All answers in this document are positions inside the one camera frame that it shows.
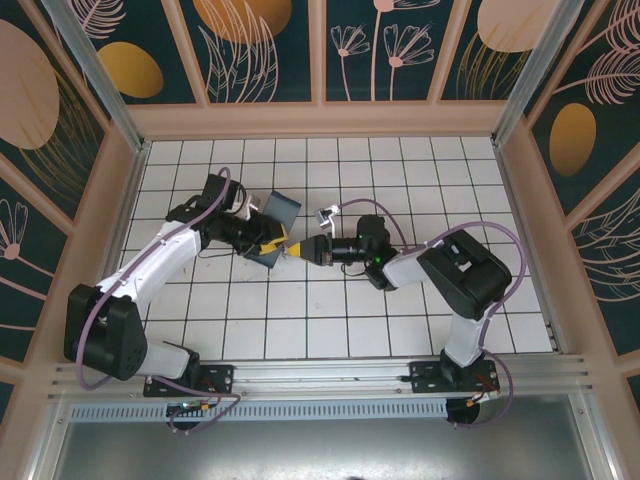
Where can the starry night print box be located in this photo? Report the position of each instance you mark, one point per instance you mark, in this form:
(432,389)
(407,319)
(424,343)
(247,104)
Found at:
(282,207)

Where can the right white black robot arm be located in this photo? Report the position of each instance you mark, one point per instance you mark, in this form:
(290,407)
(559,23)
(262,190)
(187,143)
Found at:
(465,345)

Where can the grey metal sheet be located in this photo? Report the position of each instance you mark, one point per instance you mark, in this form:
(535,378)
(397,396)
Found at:
(320,450)

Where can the aluminium corner post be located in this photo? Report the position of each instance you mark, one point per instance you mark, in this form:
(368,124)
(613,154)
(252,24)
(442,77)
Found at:
(99,70)
(538,70)

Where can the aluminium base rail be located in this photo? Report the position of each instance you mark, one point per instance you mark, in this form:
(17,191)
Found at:
(325,375)

